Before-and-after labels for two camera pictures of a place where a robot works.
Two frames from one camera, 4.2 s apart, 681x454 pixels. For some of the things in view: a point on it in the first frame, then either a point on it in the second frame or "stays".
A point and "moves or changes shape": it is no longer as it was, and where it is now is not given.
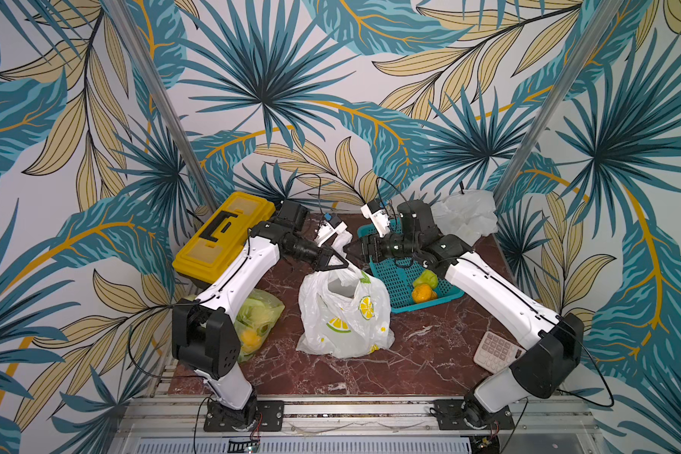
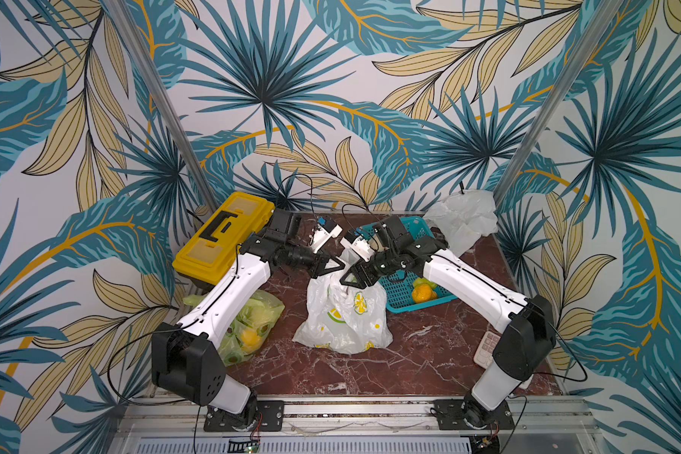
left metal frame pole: [164, 101] stays
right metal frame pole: [588, 45] stays
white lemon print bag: [343, 313] moves or changes shape
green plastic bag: [255, 318] stays
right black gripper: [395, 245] -> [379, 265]
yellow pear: [250, 340] stays
